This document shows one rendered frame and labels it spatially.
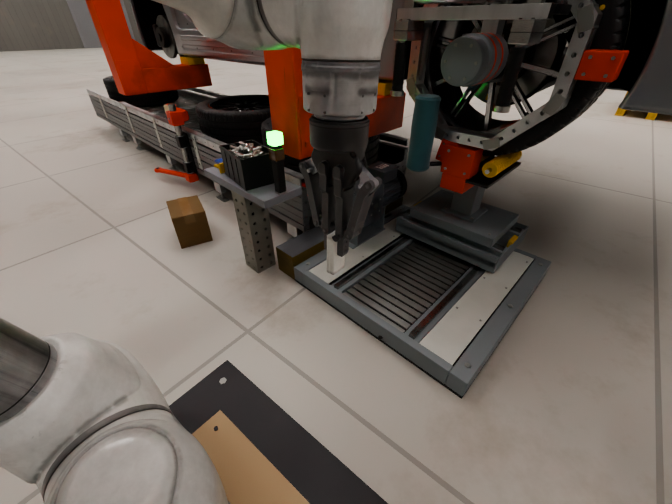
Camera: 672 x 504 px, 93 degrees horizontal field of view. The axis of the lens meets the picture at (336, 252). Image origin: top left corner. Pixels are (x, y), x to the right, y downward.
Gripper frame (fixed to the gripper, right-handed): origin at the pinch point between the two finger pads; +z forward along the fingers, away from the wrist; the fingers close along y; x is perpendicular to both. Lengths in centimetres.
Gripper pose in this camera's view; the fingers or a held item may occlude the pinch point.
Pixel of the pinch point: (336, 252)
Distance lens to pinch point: 50.2
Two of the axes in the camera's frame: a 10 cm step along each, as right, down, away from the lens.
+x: 6.3, -4.1, 6.6
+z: -0.2, 8.4, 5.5
